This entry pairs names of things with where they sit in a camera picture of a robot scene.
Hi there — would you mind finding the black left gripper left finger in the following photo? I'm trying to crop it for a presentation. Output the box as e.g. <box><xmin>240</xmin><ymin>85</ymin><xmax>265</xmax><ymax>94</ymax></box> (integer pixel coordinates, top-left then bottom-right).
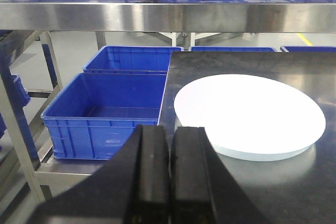
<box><xmin>27</xmin><ymin>125</ymin><xmax>169</xmax><ymax>223</ymax></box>

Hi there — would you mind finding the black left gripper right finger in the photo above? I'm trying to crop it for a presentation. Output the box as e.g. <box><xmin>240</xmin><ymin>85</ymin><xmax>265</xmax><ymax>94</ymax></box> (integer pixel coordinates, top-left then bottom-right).
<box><xmin>171</xmin><ymin>127</ymin><xmax>268</xmax><ymax>223</ymax></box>

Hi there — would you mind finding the light blue plate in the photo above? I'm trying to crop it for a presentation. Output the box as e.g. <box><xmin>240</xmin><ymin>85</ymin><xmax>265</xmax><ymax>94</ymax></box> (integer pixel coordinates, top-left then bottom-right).
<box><xmin>174</xmin><ymin>74</ymin><xmax>326</xmax><ymax>162</ymax></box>

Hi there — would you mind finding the blue bin near lower shelf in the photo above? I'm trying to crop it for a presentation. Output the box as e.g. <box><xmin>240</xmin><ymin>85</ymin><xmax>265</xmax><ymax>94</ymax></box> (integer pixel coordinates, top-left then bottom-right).
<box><xmin>41</xmin><ymin>73</ymin><xmax>166</xmax><ymax>160</ymax></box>

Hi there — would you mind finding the blue bin shelf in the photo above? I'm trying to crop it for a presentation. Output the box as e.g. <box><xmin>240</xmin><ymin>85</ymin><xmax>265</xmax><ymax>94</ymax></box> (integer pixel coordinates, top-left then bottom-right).
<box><xmin>82</xmin><ymin>46</ymin><xmax>184</xmax><ymax>74</ymax></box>
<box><xmin>41</xmin><ymin>73</ymin><xmax>166</xmax><ymax>160</ymax></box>

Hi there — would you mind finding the blue bin far lower shelf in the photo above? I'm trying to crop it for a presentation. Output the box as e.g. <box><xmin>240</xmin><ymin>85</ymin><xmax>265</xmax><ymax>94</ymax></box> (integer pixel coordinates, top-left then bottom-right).
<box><xmin>82</xmin><ymin>46</ymin><xmax>184</xmax><ymax>74</ymax></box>

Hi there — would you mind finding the blue bin lower middle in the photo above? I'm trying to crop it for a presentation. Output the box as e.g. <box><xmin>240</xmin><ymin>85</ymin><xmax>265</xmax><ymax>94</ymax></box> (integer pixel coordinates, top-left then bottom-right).
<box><xmin>190</xmin><ymin>46</ymin><xmax>276</xmax><ymax>52</ymax></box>

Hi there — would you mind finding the blue bin lower right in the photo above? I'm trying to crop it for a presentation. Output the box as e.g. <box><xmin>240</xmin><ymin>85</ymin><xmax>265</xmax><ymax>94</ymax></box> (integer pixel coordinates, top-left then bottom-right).
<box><xmin>280</xmin><ymin>46</ymin><xmax>336</xmax><ymax>52</ymax></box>

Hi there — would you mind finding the white trolley frame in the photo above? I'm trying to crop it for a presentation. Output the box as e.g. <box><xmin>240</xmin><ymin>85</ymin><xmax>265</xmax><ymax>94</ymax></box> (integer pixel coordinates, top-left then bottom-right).
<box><xmin>159</xmin><ymin>32</ymin><xmax>220</xmax><ymax>48</ymax></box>

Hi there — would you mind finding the steel rack frame post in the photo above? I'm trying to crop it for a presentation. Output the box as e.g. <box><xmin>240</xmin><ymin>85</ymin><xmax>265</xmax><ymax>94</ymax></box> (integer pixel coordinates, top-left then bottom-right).
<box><xmin>0</xmin><ymin>30</ymin><xmax>64</xmax><ymax>204</ymax></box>

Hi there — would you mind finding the stainless steel shelf rail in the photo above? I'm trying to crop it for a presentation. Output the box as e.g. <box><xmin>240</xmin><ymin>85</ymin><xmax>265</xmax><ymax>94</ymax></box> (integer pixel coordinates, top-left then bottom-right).
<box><xmin>1</xmin><ymin>1</ymin><xmax>335</xmax><ymax>33</ymax></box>

